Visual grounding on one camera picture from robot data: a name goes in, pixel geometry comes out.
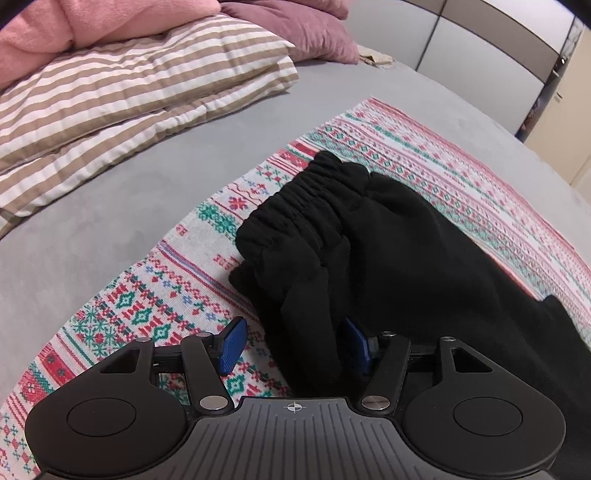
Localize black pants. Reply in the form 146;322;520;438
229;151;590;479

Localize patterned red green blanket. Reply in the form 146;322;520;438
1;98;590;479

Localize grey bed sheet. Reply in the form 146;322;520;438
0;58;591;398

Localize beige striped duvet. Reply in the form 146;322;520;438
1;14;298;232

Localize cream door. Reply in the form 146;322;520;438
525;29;591;198

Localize beige folded cloth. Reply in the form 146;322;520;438
358;45;394;68

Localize mauve pillow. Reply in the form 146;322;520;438
221;0;359;64

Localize grey white sliding wardrobe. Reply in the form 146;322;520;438
345;0;575;134

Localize pink fleece blanket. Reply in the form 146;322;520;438
1;0;221;88

